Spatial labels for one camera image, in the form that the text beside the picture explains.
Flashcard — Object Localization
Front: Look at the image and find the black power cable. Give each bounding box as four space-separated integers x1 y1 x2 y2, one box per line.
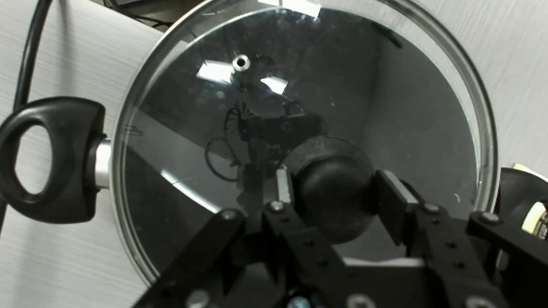
0 0 56 231

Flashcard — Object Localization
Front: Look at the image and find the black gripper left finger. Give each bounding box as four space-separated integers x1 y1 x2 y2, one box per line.
133 165 350 308

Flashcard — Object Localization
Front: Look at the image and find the black cooking pot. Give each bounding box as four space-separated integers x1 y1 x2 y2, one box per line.
0 96 548 231

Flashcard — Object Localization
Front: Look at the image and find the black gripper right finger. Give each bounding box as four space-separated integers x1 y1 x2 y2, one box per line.
373 168 548 308

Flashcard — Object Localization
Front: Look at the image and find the glass lid with black knob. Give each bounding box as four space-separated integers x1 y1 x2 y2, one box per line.
109 0 501 288

